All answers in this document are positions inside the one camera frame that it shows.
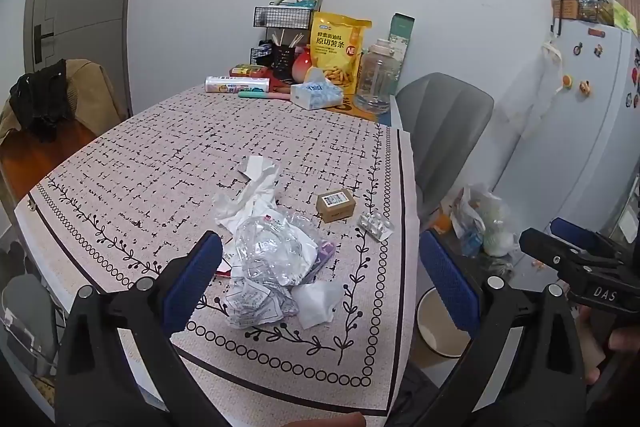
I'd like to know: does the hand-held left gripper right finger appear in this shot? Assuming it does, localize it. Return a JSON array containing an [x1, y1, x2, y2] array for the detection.
[[419, 229, 588, 427]]

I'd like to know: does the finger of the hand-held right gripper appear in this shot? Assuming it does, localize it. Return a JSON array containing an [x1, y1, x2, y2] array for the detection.
[[550, 217, 621, 254], [519, 228, 603, 272]]

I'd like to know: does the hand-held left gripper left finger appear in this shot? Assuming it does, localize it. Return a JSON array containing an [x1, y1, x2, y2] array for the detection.
[[54, 231, 236, 427]]

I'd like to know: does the white waste bin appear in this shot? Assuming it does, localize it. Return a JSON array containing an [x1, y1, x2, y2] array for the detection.
[[416, 287, 473, 360]]

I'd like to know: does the silver blister pack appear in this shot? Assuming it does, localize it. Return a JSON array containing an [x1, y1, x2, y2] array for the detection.
[[357, 213, 393, 242]]

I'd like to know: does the person's right hand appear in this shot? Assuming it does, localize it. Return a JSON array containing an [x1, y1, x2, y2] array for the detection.
[[582, 309, 640, 385]]

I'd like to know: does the person's left hand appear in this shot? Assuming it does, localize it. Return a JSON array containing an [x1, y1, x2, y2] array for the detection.
[[285, 412, 367, 427]]

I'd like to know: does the crumpled printed paper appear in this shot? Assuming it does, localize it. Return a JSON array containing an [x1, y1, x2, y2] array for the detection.
[[222, 279, 296, 330]]

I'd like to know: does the clear plastic garbage bag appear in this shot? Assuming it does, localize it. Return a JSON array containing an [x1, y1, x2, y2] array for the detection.
[[447, 184, 521, 258]]

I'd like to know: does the white refrigerator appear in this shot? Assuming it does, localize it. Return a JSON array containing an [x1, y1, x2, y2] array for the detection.
[[492, 19, 640, 258]]

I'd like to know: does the clear plastic wrapper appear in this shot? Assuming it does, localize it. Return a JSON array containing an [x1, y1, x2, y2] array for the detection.
[[232, 207, 321, 288]]

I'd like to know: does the small white tissue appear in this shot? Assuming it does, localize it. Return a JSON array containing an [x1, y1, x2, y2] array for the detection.
[[292, 282, 345, 329]]

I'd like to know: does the small purple packet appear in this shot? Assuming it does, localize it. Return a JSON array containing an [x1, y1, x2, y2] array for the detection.
[[312, 239, 335, 268]]

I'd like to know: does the folded white paper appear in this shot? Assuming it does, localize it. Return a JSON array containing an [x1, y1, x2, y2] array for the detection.
[[237, 155, 281, 182]]

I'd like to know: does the small cardboard box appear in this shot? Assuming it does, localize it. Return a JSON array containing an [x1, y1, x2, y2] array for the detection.
[[316, 188, 357, 224]]

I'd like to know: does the patterned pink tablecloth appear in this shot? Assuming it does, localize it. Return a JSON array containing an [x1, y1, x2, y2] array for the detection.
[[14, 86, 418, 418]]

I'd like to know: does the group of fridge magnets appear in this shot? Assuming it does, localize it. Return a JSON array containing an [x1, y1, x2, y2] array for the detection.
[[560, 27, 640, 110]]

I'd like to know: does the white cloth bag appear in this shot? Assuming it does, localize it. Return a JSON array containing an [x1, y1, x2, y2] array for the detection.
[[505, 42, 566, 142]]

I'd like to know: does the grey chair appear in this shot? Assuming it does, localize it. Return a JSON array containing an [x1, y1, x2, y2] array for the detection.
[[395, 73, 496, 228]]

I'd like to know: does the wooden chair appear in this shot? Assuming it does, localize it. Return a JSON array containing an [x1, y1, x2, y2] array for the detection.
[[0, 122, 98, 208]]

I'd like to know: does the white roll package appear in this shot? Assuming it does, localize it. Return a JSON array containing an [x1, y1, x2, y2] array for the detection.
[[205, 76, 271, 95]]

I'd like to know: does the clear plastic jar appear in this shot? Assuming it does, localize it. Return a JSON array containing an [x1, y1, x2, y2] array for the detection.
[[354, 38, 401, 115]]

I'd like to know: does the red and yellow box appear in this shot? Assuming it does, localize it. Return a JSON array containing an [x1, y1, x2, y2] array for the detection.
[[230, 63, 271, 78]]

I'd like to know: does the yellow green packet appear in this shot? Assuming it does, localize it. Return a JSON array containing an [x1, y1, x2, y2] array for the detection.
[[611, 0, 640, 32]]

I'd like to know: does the blue tissue pack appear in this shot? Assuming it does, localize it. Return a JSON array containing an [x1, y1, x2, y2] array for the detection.
[[290, 67, 345, 111]]

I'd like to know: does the black cloth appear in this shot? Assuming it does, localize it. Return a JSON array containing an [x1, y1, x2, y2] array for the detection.
[[9, 59, 76, 142]]

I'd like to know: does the black pen holder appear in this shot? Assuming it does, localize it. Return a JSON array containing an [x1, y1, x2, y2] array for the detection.
[[270, 43, 296, 70]]

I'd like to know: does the peach shaped ornament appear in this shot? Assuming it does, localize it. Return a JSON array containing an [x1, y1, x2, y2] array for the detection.
[[292, 47, 313, 80]]

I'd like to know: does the tall green box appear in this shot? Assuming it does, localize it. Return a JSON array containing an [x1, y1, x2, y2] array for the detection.
[[389, 13, 416, 62]]

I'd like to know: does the yellow snack bag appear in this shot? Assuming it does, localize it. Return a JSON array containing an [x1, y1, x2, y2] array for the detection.
[[309, 11, 373, 95]]

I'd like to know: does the grey door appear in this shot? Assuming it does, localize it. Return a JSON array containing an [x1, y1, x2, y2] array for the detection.
[[30, 0, 146, 118]]

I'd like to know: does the wire basket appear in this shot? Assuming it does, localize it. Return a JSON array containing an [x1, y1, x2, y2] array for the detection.
[[577, 0, 615, 25]]

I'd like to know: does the black wire rack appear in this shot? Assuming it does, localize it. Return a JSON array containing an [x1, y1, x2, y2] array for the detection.
[[252, 6, 316, 68]]

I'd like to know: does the black door handle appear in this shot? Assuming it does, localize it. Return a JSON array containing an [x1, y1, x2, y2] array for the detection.
[[32, 23, 56, 62]]

